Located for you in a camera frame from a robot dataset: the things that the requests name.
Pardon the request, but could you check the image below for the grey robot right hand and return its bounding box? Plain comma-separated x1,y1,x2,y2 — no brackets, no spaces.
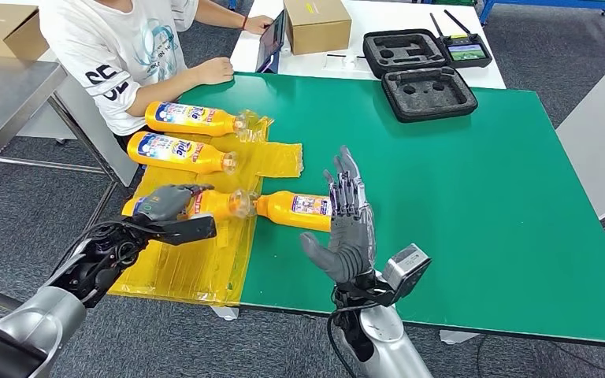
299,146,377,285

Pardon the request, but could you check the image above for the steel table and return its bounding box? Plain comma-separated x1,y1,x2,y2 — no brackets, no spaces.
0,54,124,314

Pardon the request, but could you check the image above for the cardboard box with yellow sticker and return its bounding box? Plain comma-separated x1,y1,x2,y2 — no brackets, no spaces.
283,0,353,56

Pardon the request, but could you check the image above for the black remote controller with screen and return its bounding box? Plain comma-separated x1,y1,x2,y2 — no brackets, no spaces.
429,9,493,69

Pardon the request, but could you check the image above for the orange detergent bottle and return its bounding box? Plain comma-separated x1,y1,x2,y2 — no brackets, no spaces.
144,100,249,139
254,190,336,232
126,131,239,176
121,187,258,221

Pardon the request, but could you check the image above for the blue cart frame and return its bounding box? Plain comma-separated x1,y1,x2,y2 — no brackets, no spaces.
480,0,605,43

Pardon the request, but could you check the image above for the plain cardboard box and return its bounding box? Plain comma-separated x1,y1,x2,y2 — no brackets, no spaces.
0,3,50,61

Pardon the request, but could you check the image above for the person's left hand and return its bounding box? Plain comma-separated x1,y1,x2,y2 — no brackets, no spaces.
243,14,275,36

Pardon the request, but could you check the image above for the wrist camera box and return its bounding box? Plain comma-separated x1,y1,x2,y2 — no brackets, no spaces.
381,243,433,306
150,213,218,247

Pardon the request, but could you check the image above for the white table foot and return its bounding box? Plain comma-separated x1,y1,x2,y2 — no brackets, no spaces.
439,329,481,346
209,306,241,322

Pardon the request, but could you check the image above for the person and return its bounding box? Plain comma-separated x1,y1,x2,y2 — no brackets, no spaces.
39,0,275,152

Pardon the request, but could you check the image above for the yellow plastic-wrapped mat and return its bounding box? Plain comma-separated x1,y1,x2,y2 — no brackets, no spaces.
109,109,305,307

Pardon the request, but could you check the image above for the clear plastic packet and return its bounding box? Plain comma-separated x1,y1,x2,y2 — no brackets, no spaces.
323,53,368,72

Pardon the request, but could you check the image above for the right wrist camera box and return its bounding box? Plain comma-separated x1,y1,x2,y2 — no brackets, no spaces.
381,243,433,306

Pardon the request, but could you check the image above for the person's right hand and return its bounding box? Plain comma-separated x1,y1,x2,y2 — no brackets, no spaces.
194,56,236,87

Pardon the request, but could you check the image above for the black foam-lined case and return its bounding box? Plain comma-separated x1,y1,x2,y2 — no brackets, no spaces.
362,28,479,124

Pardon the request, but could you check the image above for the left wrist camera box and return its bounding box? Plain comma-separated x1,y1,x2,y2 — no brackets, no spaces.
150,213,218,247

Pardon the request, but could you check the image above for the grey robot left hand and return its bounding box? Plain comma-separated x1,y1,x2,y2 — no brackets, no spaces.
132,183,215,223

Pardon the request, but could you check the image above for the dark tablet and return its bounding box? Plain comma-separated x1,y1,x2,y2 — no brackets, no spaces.
255,9,288,74

